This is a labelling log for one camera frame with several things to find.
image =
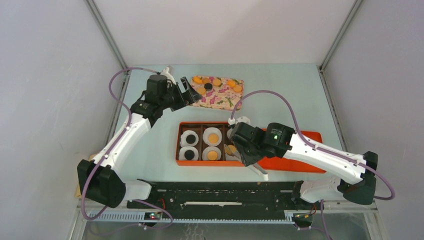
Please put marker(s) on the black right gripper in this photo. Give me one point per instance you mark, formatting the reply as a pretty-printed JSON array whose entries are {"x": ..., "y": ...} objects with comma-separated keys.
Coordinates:
[{"x": 247, "y": 160}]

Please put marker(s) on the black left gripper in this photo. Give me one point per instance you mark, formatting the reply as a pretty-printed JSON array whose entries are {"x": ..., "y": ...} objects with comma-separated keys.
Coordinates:
[{"x": 187, "y": 98}]

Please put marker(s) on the round yellow biscuit bottom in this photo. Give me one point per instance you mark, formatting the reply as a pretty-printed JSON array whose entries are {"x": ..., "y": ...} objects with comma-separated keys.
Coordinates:
[{"x": 230, "y": 150}]

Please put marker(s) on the round yellow biscuit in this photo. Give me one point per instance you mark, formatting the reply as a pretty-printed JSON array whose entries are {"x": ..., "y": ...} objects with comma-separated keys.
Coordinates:
[
  {"x": 237, "y": 88},
  {"x": 212, "y": 155},
  {"x": 213, "y": 138},
  {"x": 230, "y": 150},
  {"x": 217, "y": 82},
  {"x": 201, "y": 90}
]

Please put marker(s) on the metal tongs white handle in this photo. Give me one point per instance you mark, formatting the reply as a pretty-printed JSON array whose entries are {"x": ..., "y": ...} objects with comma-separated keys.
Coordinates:
[{"x": 256, "y": 168}]

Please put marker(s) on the floral serving tray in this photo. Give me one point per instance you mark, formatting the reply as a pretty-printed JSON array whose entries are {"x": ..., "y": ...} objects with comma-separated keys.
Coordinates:
[{"x": 220, "y": 97}]

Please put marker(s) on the orange box lid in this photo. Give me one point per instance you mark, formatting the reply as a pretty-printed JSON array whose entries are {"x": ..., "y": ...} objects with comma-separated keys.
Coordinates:
[{"x": 288, "y": 165}]

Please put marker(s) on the black sandwich cookie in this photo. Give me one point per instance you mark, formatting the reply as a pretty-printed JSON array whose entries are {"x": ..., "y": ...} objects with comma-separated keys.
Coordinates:
[
  {"x": 191, "y": 139},
  {"x": 189, "y": 155},
  {"x": 208, "y": 86}
]

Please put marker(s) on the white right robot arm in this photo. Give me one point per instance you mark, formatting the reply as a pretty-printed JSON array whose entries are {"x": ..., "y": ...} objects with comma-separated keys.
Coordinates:
[{"x": 353, "y": 174}]

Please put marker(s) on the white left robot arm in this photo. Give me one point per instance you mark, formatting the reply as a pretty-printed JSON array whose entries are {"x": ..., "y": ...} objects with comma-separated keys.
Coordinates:
[{"x": 99, "y": 178}]

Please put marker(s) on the orange fish cookie left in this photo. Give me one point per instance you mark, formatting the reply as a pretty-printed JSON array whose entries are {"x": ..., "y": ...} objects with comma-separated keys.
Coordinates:
[{"x": 197, "y": 80}]

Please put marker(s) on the orange fish cookie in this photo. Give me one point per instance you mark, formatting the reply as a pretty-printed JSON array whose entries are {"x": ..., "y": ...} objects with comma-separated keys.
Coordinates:
[
  {"x": 231, "y": 83},
  {"x": 197, "y": 80}
]

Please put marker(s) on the brown round cookie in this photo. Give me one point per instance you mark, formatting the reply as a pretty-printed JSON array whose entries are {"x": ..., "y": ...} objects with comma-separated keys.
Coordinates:
[{"x": 206, "y": 80}]

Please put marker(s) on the white paper cup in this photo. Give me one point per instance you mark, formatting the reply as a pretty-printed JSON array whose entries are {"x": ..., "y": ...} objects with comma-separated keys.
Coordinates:
[
  {"x": 237, "y": 157},
  {"x": 211, "y": 148},
  {"x": 183, "y": 149},
  {"x": 184, "y": 135},
  {"x": 228, "y": 133},
  {"x": 212, "y": 130}
]

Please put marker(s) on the black sandwich cookie on tray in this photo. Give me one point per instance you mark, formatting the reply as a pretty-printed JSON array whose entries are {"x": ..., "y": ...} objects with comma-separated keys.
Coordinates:
[{"x": 208, "y": 86}]

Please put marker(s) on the round yellow biscuit top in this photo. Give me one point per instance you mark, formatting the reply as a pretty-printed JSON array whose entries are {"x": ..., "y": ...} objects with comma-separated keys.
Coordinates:
[{"x": 217, "y": 82}]

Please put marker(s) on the orange fish cookie right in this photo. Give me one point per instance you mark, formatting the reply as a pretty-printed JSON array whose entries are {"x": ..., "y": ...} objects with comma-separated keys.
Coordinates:
[{"x": 231, "y": 83}]

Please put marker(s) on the orange cookie box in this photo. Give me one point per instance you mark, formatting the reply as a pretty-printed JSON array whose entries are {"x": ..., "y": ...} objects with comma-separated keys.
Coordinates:
[{"x": 199, "y": 128}]

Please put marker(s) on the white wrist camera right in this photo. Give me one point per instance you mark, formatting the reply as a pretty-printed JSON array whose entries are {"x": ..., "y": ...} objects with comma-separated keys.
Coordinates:
[{"x": 242, "y": 119}]

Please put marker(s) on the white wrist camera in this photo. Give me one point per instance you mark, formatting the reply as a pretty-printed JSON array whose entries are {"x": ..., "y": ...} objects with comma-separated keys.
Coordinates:
[
  {"x": 242, "y": 119},
  {"x": 167, "y": 71}
]

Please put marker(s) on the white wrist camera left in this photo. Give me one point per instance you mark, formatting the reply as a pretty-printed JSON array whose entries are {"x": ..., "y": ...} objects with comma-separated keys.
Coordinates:
[{"x": 167, "y": 71}]

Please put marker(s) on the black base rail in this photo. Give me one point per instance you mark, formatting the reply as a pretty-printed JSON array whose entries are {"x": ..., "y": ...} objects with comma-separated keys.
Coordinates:
[{"x": 231, "y": 202}]

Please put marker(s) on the aluminium frame post right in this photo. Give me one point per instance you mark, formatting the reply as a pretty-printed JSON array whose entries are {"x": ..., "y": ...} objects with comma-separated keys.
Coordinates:
[{"x": 341, "y": 33}]

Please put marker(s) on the aluminium frame post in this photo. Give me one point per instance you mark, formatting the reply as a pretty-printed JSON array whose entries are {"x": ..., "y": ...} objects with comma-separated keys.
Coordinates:
[
  {"x": 105, "y": 31},
  {"x": 341, "y": 33}
]

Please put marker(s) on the aluminium frame post left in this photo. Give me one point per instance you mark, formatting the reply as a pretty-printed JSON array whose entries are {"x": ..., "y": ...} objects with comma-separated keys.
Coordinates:
[{"x": 105, "y": 31}]

